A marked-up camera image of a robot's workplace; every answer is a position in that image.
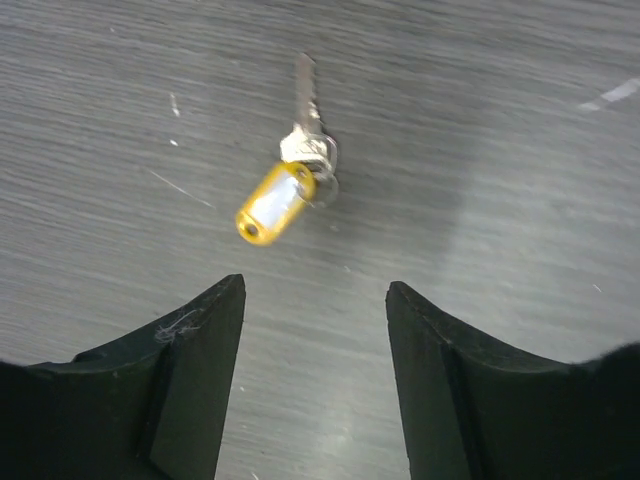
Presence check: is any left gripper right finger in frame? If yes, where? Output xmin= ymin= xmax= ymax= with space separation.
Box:
xmin=386 ymin=281 xmax=639 ymax=480

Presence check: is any key with yellow tag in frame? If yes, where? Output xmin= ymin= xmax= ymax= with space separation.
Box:
xmin=235 ymin=53 xmax=339 ymax=246

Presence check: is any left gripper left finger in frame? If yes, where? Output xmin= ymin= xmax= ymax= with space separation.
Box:
xmin=1 ymin=274 xmax=246 ymax=479

